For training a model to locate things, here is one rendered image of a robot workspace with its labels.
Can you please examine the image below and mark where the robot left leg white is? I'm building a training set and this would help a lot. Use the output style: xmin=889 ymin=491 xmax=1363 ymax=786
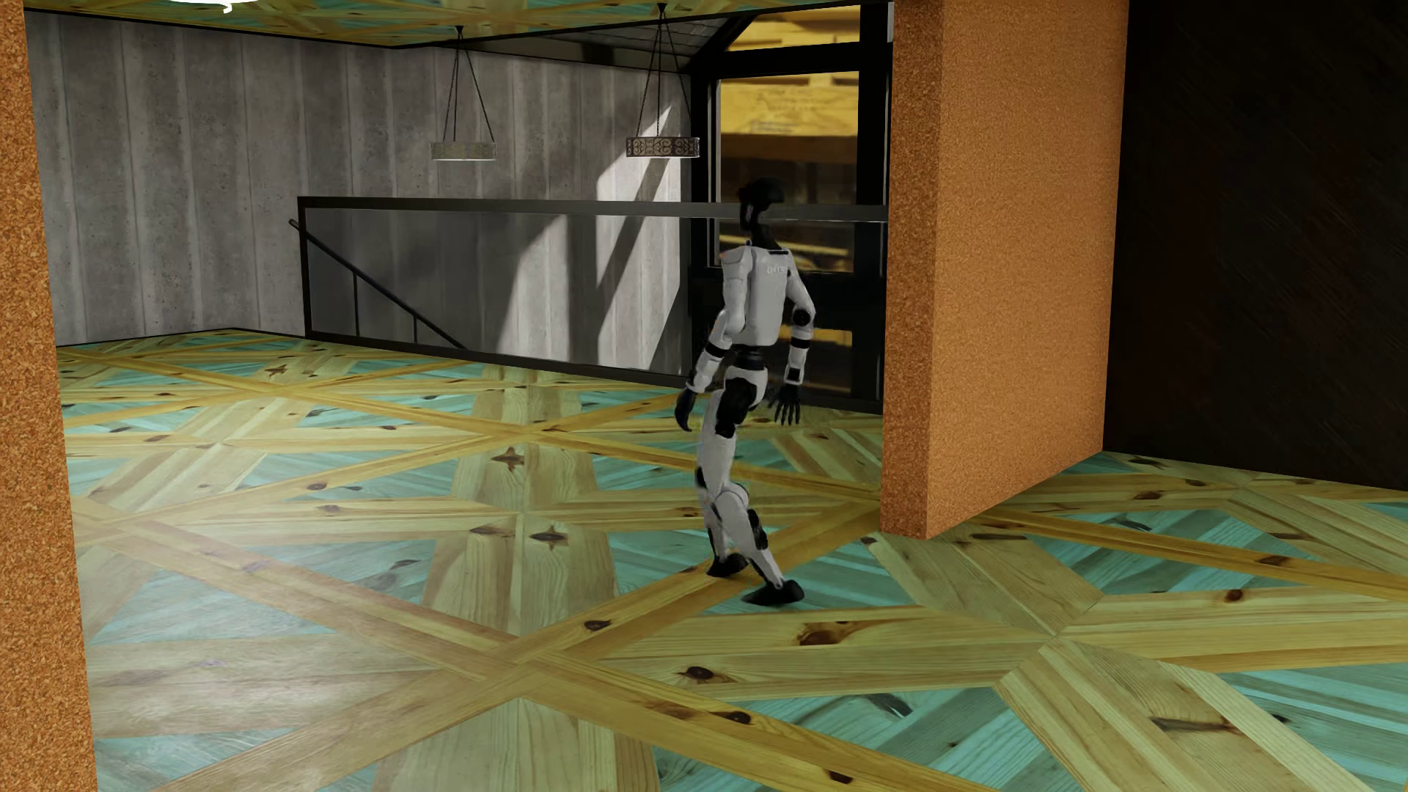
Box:
xmin=694 ymin=370 xmax=760 ymax=579

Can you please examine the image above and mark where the robot leg white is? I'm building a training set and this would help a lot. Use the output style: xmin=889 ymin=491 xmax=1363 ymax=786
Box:
xmin=694 ymin=370 xmax=760 ymax=579
xmin=713 ymin=374 xmax=807 ymax=609

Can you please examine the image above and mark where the robot torso white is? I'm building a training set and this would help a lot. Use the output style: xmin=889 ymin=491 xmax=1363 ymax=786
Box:
xmin=720 ymin=243 xmax=798 ymax=371

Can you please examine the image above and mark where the robot right leg white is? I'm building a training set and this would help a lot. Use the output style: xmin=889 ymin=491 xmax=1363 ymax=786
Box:
xmin=713 ymin=374 xmax=807 ymax=609

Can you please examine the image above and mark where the robot head black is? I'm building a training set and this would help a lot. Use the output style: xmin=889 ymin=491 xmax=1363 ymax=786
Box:
xmin=738 ymin=179 xmax=787 ymax=249

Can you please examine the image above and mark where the black framed window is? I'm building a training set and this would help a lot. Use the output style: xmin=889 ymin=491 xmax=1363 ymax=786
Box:
xmin=689 ymin=2 xmax=892 ymax=415

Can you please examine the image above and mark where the round hanging pendant lamp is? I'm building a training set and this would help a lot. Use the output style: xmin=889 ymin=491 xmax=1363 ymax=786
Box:
xmin=431 ymin=26 xmax=499 ymax=163
xmin=625 ymin=4 xmax=702 ymax=160

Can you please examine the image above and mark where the black stair handrail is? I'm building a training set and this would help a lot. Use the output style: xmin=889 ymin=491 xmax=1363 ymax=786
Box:
xmin=288 ymin=218 xmax=468 ymax=350

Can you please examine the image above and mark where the glass balustrade black frame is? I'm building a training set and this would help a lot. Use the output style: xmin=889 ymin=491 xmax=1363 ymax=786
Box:
xmin=297 ymin=196 xmax=888 ymax=389

